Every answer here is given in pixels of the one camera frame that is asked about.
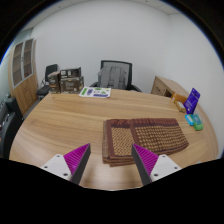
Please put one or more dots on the large brown printed cardboard box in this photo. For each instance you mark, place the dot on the large brown printed cardboard box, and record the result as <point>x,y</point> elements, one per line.
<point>70,85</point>

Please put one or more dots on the wooden cabinet with glass doors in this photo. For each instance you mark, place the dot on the wooden cabinet with glass doors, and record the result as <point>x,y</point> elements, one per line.
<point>26,90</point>

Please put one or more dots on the small blue box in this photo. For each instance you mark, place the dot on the small blue box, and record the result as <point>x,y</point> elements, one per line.
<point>189,120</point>

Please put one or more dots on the white sheet with coloured prints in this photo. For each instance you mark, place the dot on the white sheet with coloured prints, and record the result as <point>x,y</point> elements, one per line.
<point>95,92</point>

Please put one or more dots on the small black office chair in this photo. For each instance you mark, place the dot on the small black office chair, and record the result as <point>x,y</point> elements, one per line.
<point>50,70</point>

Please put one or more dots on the black mesh office chair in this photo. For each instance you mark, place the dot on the black mesh office chair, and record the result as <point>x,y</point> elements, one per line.
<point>129,68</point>

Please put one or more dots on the wooden side desk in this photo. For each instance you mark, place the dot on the wooden side desk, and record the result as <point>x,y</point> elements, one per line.
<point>163,86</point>

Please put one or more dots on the black sofa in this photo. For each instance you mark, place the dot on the black sofa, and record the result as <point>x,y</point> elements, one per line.
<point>8,126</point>

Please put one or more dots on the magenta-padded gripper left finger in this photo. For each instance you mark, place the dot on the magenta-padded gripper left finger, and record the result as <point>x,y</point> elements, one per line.
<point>59,165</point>

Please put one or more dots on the small brown cardboard box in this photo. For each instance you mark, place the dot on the small brown cardboard box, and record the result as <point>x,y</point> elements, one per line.
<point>54,81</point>

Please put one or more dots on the yellow flat packet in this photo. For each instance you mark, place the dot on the yellow flat packet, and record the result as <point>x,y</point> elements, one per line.
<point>180,106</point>

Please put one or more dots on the purple upright box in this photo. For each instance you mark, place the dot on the purple upright box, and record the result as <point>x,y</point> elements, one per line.
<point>192,100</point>

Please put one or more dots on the small green box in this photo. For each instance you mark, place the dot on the small green box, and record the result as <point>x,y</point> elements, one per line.
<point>198,122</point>

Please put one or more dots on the orange box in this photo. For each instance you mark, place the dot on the orange box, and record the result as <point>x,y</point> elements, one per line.
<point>178,97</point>

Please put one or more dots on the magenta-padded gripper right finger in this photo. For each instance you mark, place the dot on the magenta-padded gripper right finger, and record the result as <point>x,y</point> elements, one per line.
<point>163,166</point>

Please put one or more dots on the grey backpack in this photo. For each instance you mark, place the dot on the grey backpack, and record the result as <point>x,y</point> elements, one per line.
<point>112,77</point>

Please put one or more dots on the dark printed cardboard box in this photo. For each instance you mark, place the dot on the dark printed cardboard box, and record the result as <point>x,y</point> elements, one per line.
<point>70,72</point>

